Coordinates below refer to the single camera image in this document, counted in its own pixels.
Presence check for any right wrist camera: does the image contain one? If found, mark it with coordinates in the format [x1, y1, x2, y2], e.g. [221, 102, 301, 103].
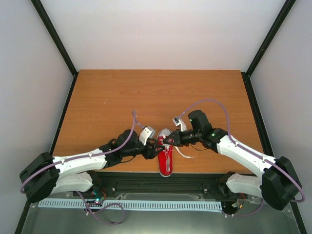
[173, 117, 187, 132]

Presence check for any small circuit board with led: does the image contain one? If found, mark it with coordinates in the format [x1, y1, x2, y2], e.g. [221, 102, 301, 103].
[91, 188, 107, 204]

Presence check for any right black frame post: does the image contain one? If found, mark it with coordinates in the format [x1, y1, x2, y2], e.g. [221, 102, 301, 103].
[245, 0, 297, 76]

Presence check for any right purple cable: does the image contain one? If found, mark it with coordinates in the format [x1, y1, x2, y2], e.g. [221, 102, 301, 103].
[180, 98, 306, 217]

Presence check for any left black frame post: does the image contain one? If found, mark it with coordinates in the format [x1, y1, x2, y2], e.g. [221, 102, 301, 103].
[30, 0, 79, 77]

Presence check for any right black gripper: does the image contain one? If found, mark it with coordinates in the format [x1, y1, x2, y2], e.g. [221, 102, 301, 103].
[163, 128, 202, 147]

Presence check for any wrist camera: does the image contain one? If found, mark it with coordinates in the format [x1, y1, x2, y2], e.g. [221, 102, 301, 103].
[138, 126, 156, 146]
[173, 117, 187, 132]

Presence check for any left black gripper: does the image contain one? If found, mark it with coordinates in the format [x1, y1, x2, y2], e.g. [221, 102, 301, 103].
[122, 139, 165, 160]

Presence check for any black frame post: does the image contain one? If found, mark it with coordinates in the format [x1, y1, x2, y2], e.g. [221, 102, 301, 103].
[245, 0, 297, 76]
[30, 0, 79, 77]

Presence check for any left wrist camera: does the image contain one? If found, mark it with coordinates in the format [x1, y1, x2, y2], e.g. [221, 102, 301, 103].
[138, 126, 156, 146]

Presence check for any white shoelace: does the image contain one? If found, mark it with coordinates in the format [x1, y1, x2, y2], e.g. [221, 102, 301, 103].
[164, 144, 194, 172]

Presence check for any red canvas sneaker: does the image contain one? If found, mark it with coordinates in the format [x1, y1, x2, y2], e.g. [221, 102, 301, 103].
[157, 128, 173, 177]

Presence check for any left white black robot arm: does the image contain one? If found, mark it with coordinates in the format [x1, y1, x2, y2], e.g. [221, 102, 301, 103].
[19, 129, 165, 203]

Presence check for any light blue slotted cable duct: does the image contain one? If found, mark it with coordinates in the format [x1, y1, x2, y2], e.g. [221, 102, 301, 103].
[38, 198, 222, 213]

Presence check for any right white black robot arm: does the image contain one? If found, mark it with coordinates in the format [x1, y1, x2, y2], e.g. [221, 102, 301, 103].
[162, 110, 303, 211]

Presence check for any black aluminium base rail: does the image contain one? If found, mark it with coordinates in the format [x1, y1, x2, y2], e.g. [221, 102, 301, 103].
[31, 170, 247, 199]

